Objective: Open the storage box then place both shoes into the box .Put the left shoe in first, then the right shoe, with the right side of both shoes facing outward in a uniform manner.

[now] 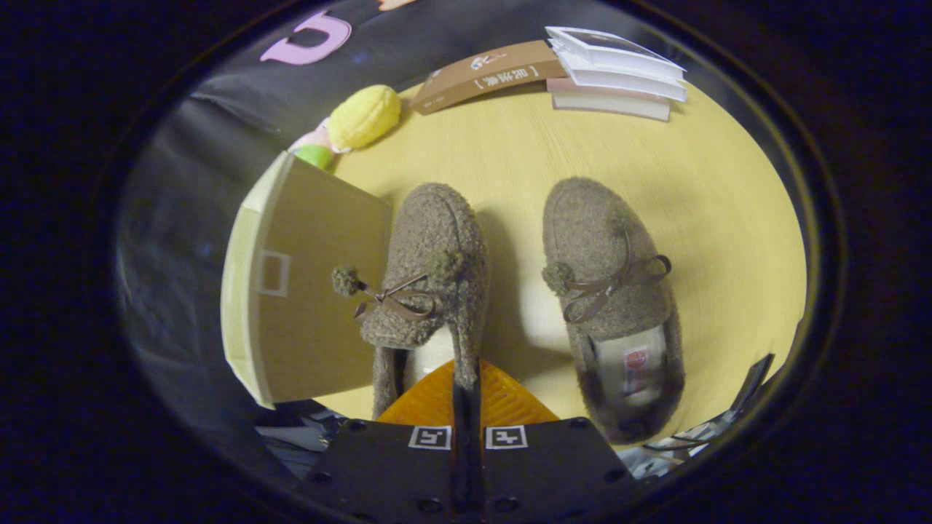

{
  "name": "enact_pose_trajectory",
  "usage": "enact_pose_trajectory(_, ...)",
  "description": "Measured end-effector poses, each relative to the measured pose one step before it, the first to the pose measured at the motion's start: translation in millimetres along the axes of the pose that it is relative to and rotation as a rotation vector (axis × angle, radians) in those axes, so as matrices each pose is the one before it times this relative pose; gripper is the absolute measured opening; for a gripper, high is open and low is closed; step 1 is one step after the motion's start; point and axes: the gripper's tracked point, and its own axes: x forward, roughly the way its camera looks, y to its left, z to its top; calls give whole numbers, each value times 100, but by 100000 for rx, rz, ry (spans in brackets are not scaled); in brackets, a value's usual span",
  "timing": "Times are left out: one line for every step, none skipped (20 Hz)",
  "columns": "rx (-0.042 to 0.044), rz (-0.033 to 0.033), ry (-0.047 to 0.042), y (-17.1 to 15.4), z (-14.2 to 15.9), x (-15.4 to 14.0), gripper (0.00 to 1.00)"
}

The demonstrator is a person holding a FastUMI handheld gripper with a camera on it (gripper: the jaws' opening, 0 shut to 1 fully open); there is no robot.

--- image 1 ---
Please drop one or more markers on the black metal stand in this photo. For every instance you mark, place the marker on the black metal stand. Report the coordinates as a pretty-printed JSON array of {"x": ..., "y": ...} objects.
[{"x": 753, "y": 378}]

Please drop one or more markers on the pink and green plush toy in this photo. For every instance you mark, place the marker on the pink and green plush toy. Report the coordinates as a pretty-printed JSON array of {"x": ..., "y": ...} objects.
[{"x": 314, "y": 154}]

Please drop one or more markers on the pink book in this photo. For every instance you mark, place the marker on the pink book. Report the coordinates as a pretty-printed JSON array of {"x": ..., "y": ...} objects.
[{"x": 604, "y": 103}]

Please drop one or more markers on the brown fuzzy shoe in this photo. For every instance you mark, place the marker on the brown fuzzy shoe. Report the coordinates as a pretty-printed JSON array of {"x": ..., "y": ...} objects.
[
  {"x": 429, "y": 233},
  {"x": 590, "y": 233}
]

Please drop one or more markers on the brown book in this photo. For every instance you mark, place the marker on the brown book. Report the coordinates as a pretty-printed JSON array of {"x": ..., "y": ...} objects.
[{"x": 480, "y": 76}]

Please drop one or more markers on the yellow plush toy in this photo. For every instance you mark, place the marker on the yellow plush toy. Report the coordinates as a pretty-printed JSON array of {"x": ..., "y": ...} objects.
[{"x": 364, "y": 116}]

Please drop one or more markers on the white portrait cover book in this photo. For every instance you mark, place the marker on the white portrait cover book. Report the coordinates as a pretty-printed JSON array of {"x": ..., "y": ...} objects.
[{"x": 611, "y": 54}]

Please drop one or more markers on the beige fabric storage box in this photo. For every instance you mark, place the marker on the beige fabric storage box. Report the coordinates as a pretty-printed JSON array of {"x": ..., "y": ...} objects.
[{"x": 320, "y": 291}]

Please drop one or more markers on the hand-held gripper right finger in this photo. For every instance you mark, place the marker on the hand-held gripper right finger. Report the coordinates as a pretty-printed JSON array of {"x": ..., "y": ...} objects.
[{"x": 546, "y": 473}]

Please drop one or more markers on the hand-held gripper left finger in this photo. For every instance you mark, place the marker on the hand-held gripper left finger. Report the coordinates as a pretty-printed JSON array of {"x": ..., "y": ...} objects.
[{"x": 393, "y": 473}]

